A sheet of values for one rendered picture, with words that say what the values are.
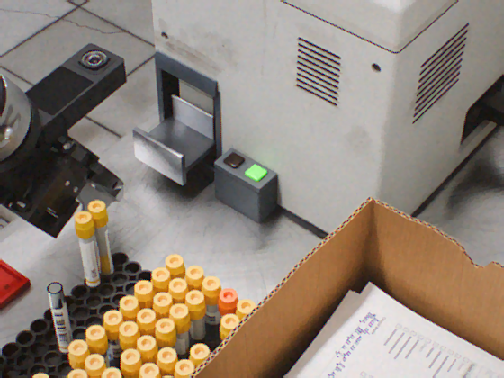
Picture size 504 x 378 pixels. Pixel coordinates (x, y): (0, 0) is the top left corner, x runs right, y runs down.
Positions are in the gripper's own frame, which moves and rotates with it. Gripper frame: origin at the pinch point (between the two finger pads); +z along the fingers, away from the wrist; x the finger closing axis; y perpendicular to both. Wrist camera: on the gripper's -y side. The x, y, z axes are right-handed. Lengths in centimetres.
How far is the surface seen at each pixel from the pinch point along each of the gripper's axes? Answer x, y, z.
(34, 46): -120, -27, 122
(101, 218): 6.1, 3.5, -8.6
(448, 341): 35.6, -3.6, 0.4
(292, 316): 25.3, 1.8, -6.6
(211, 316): 19.4, 5.3, -7.0
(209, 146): 3.1, -9.0, 5.9
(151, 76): -89, -35, 126
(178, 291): 17.6, 5.1, -11.0
